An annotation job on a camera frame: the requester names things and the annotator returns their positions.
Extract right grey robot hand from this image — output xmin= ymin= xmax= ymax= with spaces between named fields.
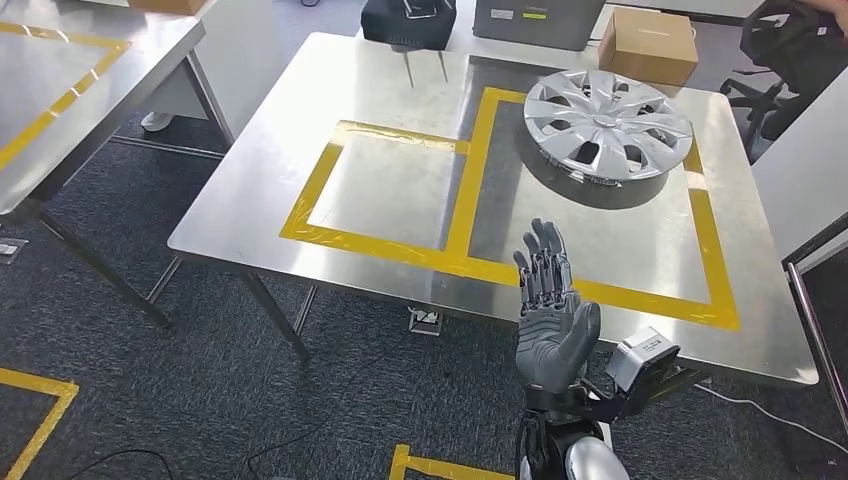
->
xmin=513 ymin=218 xmax=602 ymax=396

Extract silver wheel hubcap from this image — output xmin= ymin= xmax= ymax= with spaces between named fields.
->
xmin=523 ymin=69 xmax=695 ymax=189

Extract grey floor socket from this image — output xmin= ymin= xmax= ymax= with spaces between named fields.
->
xmin=407 ymin=305 xmax=444 ymax=337
xmin=0 ymin=236 xmax=29 ymax=266

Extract yellow floor tape outline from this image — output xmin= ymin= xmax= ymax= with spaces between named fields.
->
xmin=0 ymin=367 xmax=79 ymax=480
xmin=387 ymin=443 xmax=517 ymax=480

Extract white desk panel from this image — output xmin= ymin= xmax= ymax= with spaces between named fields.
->
xmin=750 ymin=66 xmax=848 ymax=263
xmin=142 ymin=0 xmax=293 ymax=144

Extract brown cardboard box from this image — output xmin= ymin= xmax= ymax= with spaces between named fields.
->
xmin=598 ymin=6 xmax=700 ymax=87
xmin=127 ymin=0 xmax=208 ymax=17

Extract dark grey case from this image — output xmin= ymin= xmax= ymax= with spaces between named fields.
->
xmin=472 ymin=0 xmax=607 ymax=53

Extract black office chair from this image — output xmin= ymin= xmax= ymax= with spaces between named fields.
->
xmin=720 ymin=0 xmax=848 ymax=157

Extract white floor cable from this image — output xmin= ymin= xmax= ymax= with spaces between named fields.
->
xmin=694 ymin=382 xmax=848 ymax=457

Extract black device chrome handle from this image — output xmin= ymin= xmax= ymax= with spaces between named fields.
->
xmin=360 ymin=0 xmax=458 ymax=53

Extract black floor cable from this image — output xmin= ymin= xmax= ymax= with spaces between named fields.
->
xmin=62 ymin=370 xmax=386 ymax=480

